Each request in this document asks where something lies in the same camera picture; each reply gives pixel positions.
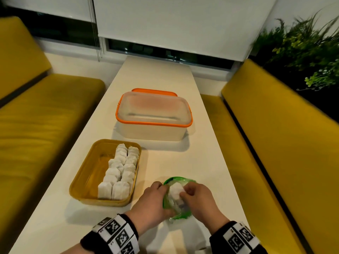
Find group of white tea bags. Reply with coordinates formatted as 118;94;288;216
97;143;140;201

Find black right wrist marker band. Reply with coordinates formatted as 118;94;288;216
209;220;268;254

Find person's left hand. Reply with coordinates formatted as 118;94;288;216
124;181;176;236

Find translucent yellow tray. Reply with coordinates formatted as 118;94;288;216
69;139;142;207

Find white teabag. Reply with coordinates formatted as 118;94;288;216
169;182;186;207

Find dark window pane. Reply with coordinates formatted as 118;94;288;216
107;38;235;69
0;6;101;48

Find white roller blind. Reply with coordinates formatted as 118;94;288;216
93;0;279;62
264;0;339;32
2;0;96;23

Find clear container orange rim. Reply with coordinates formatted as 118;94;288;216
115;91;193;142

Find orange container lid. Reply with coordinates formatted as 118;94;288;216
131;88;178;97

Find blind pull cord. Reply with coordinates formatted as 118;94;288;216
89;0;102;61

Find person's left forearm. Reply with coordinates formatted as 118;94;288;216
61;243;93;254

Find black left wrist marker band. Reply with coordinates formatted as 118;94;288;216
80;213;140;254

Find clear plastic bag green zip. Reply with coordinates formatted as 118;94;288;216
162;176;197;223

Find green artificial plants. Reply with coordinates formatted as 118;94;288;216
251;10;339;91

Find person's right hand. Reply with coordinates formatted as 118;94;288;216
179;182;230;235

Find black wrist marker band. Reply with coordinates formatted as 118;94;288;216
80;213;140;254
209;220;268;254

